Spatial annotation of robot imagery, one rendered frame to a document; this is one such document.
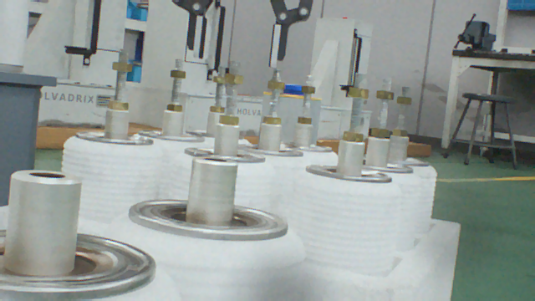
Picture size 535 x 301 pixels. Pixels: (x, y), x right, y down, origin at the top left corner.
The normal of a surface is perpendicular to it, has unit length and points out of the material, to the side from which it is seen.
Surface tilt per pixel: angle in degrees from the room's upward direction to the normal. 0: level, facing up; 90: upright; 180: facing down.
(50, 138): 90
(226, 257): 57
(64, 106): 90
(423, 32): 90
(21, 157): 90
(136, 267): 4
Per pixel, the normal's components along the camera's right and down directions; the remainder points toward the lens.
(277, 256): 0.67, -0.41
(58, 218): 0.64, 0.14
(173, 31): -0.67, -0.02
